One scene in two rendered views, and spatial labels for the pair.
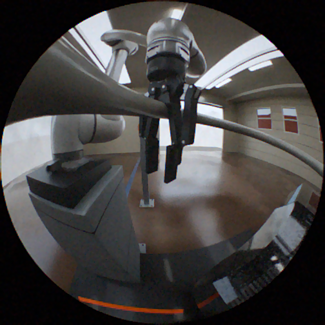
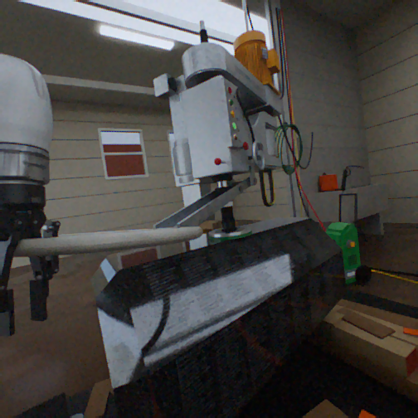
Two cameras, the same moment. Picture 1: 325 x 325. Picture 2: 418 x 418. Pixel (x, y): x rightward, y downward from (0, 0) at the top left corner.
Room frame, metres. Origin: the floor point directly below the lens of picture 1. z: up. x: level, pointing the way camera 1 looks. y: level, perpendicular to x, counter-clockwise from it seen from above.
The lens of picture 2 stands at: (0.07, 0.48, 1.03)
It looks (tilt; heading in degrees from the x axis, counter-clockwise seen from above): 3 degrees down; 245
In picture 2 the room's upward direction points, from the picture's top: 8 degrees counter-clockwise
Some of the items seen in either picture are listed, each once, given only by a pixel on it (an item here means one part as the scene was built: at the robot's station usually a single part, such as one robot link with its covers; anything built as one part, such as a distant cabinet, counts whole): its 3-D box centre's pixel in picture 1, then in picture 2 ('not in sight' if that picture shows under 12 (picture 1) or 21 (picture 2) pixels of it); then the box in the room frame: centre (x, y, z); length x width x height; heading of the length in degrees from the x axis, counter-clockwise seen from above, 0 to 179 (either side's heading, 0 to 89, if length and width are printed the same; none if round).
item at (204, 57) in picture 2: not in sight; (239, 95); (-0.80, -0.72, 1.62); 0.96 x 0.25 x 0.17; 32
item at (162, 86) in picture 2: not in sight; (166, 86); (-0.58, -1.45, 2.00); 0.20 x 0.18 x 0.15; 93
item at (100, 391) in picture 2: not in sight; (99, 398); (0.23, -0.92, 0.02); 0.25 x 0.10 x 0.01; 78
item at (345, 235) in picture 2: not in sight; (339, 238); (-2.06, -1.08, 0.43); 0.35 x 0.35 x 0.87; 78
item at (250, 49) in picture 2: not in sight; (254, 67); (-1.07, -0.87, 1.90); 0.31 x 0.28 x 0.40; 122
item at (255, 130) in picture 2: not in sight; (250, 147); (-0.84, -0.73, 1.30); 0.74 x 0.23 x 0.49; 32
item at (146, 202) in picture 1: (144, 167); not in sight; (1.29, 0.22, 0.54); 0.20 x 0.20 x 1.09; 3
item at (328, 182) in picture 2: not in sight; (330, 182); (-3.48, -2.19, 1.00); 0.50 x 0.22 x 0.33; 7
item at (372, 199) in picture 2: not in sight; (350, 213); (-3.63, -2.00, 0.43); 1.30 x 0.62 x 0.86; 7
